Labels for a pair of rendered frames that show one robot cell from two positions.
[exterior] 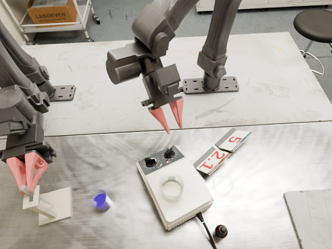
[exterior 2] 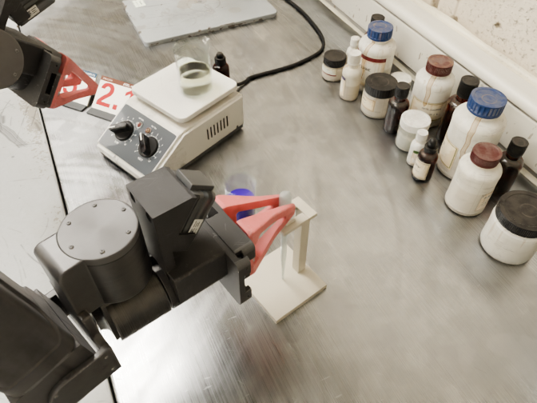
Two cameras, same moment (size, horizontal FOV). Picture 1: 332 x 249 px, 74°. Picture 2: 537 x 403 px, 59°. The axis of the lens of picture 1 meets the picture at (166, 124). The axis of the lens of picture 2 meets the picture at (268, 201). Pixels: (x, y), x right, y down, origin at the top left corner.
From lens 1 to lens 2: 0.67 m
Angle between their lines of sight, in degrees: 62
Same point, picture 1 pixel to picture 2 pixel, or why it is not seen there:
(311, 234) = (189, 24)
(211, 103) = not seen: outside the picture
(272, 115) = not seen: hidden behind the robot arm
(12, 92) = (73, 229)
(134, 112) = (12, 247)
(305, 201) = (152, 29)
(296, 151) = (77, 41)
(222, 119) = (23, 113)
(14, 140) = (198, 247)
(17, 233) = (359, 318)
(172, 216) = (227, 81)
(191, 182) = (171, 76)
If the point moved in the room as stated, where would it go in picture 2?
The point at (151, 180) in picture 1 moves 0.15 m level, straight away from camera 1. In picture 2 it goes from (184, 112) to (84, 155)
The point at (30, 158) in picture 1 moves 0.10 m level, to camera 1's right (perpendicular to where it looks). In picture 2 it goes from (226, 197) to (192, 135)
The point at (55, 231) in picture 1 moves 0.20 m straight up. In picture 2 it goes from (320, 257) to (336, 141)
